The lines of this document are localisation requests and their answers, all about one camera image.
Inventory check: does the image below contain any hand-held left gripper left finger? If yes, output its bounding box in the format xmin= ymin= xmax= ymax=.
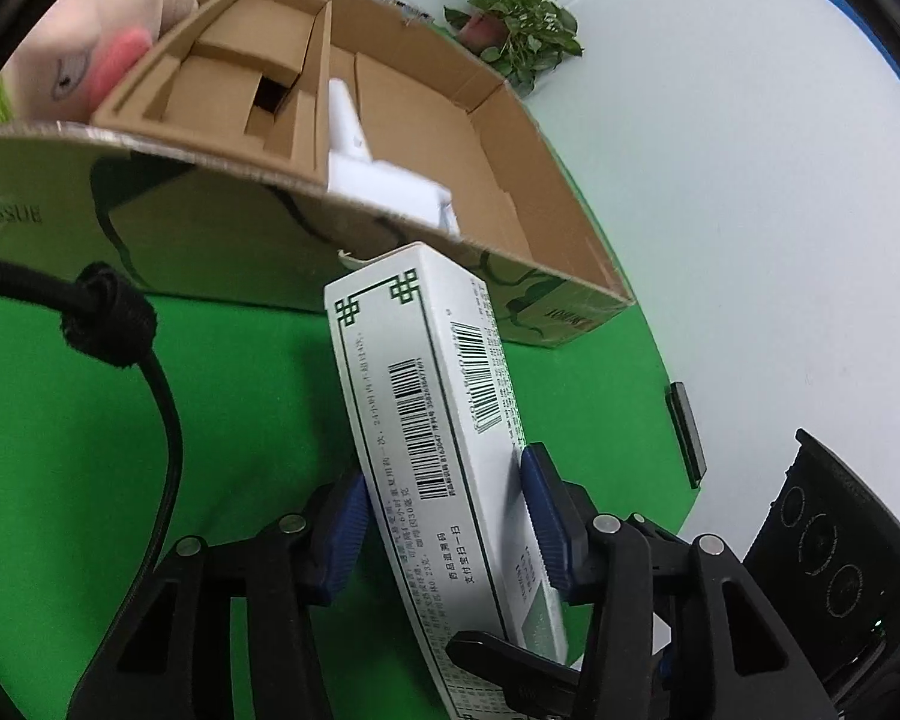
xmin=67 ymin=469 xmax=370 ymax=720

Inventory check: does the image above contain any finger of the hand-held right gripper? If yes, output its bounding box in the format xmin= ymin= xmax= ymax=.
xmin=654 ymin=615 xmax=691 ymax=720
xmin=446 ymin=630 xmax=593 ymax=720

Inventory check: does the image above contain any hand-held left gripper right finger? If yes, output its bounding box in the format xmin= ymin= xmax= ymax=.
xmin=521 ymin=444 xmax=833 ymax=720

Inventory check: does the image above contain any white barcoded medicine box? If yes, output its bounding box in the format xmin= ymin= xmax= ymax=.
xmin=322 ymin=241 xmax=571 ymax=720

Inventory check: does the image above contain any large printed cardboard box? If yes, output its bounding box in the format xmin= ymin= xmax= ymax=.
xmin=0 ymin=0 xmax=635 ymax=350

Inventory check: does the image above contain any white rectangular box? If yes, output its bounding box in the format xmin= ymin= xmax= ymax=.
xmin=326 ymin=154 xmax=463 ymax=235

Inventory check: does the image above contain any narrow cardboard insert tray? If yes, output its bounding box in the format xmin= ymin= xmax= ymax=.
xmin=90 ymin=0 xmax=335 ymax=193

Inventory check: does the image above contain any green tablecloth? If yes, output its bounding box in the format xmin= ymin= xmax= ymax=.
xmin=0 ymin=0 xmax=710 ymax=720

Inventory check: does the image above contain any black flat device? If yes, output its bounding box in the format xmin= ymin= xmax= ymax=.
xmin=666 ymin=381 xmax=710 ymax=490

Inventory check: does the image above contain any potted plant in terracotta pot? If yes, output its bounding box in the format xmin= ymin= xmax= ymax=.
xmin=444 ymin=0 xmax=586 ymax=98

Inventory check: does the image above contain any colourful printed flat box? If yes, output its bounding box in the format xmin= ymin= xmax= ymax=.
xmin=364 ymin=0 xmax=428 ymax=22

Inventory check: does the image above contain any pink plush toy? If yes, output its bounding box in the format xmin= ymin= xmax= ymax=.
xmin=4 ymin=0 xmax=220 ymax=125

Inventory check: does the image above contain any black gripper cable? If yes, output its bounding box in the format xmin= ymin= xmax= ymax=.
xmin=0 ymin=256 xmax=182 ymax=550

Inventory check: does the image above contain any black velcro cable strap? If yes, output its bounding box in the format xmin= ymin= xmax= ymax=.
xmin=60 ymin=262 xmax=158 ymax=370

